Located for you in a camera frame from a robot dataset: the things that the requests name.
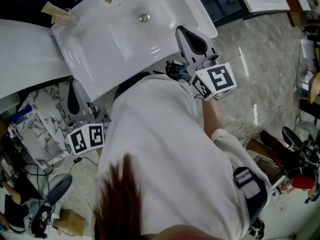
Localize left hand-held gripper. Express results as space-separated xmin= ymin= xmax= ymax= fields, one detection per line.
xmin=65 ymin=79 xmax=112 ymax=157

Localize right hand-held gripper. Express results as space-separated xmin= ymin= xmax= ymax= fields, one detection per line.
xmin=164 ymin=25 xmax=238 ymax=102

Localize clear glass cup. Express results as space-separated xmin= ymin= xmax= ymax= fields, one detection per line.
xmin=62 ymin=7 xmax=81 ymax=27

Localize beige cosmetic tube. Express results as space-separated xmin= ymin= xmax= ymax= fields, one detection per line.
xmin=50 ymin=11 xmax=74 ymax=25
xmin=40 ymin=1 xmax=71 ymax=17

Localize person's right forearm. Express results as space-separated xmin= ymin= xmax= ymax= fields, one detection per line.
xmin=201 ymin=97 xmax=225 ymax=138

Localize marble pattern sink cabinet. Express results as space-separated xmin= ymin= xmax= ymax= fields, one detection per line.
xmin=8 ymin=80 xmax=113 ymax=170

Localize black metal sink stand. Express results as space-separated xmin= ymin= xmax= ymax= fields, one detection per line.
xmin=192 ymin=0 xmax=288 ymax=28

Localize blue plastic bottle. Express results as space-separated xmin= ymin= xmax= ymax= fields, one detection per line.
xmin=9 ymin=104 xmax=34 ymax=123

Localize large white ceramic sink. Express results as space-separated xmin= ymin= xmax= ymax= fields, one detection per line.
xmin=50 ymin=0 xmax=219 ymax=102

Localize grey chair base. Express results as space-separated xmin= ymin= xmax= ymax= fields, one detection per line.
xmin=46 ymin=173 xmax=74 ymax=206

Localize person's white shirt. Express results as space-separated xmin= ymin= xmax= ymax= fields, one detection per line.
xmin=93 ymin=73 xmax=273 ymax=240

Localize wooden sink stand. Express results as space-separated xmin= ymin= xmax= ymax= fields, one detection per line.
xmin=279 ymin=0 xmax=310 ymax=28

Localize cardboard box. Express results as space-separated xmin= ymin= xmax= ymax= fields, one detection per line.
xmin=52 ymin=208 xmax=87 ymax=237

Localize wooden round board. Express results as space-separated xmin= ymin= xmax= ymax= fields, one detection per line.
xmin=307 ymin=71 xmax=320 ymax=104

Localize black swivel stool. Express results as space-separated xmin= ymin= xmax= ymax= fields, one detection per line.
xmin=281 ymin=126 xmax=320 ymax=165

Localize black cable with adapter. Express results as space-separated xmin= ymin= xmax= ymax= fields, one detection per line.
xmin=67 ymin=156 xmax=100 ymax=175

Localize tangled black cables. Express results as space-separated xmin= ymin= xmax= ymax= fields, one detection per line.
xmin=0 ymin=158 xmax=55 ymax=237

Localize white floor cable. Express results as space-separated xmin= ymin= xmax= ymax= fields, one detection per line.
xmin=229 ymin=83 xmax=301 ymax=141

